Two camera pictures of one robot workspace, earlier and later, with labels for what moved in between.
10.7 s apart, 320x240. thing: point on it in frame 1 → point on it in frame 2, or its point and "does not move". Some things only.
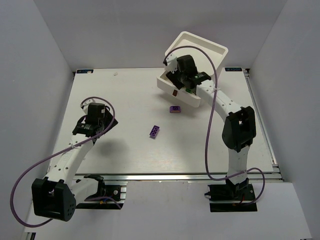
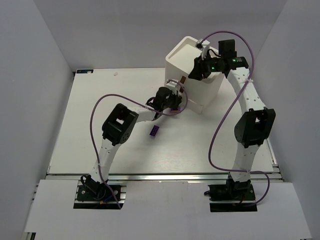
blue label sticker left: (84, 71) does not move
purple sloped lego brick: (175, 109) does not move
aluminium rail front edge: (177, 177) does not move
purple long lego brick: (154, 131) does not move
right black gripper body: (173, 78) → (200, 66)
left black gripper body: (110, 120) → (175, 99)
